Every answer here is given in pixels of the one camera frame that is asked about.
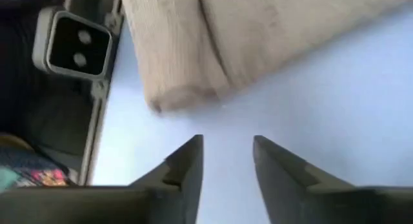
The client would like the grey-framed two-lens camera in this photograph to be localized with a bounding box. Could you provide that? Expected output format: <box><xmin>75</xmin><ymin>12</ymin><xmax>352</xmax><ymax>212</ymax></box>
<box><xmin>32</xmin><ymin>6</ymin><xmax>114</xmax><ymax>81</ymax></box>

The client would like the grey-brown terry towel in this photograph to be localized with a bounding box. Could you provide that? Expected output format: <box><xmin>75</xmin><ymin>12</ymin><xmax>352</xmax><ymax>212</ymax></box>
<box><xmin>119</xmin><ymin>0</ymin><xmax>413</xmax><ymax>114</ymax></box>

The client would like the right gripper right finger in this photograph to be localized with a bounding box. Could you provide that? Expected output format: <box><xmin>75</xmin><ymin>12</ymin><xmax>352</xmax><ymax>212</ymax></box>
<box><xmin>253</xmin><ymin>135</ymin><xmax>413</xmax><ymax>224</ymax></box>

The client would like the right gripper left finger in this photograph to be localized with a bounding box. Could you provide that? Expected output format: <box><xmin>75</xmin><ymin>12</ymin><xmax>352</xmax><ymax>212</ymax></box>
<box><xmin>0</xmin><ymin>134</ymin><xmax>205</xmax><ymax>224</ymax></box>

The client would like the colourful patterned fabric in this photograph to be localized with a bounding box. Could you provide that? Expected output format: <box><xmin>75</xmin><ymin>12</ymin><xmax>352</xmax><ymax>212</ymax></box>
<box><xmin>0</xmin><ymin>146</ymin><xmax>70</xmax><ymax>192</ymax></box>

